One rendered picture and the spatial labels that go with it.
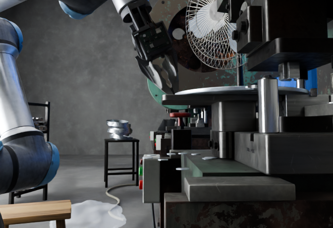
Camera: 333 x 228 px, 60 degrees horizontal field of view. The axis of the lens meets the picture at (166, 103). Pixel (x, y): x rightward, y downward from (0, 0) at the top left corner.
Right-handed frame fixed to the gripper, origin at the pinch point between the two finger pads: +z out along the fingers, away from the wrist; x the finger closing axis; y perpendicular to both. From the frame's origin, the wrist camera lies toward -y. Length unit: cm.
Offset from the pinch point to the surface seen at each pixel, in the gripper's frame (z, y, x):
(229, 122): 11.2, 6.0, 7.4
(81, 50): -235, -666, -76
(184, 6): -60, -130, 50
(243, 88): 5.8, 15.2, 9.8
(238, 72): 0, -84, 48
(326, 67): 11.1, -12.3, 44.5
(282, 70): 6.2, 2.5, 24.6
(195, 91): 2.6, 10.1, 2.7
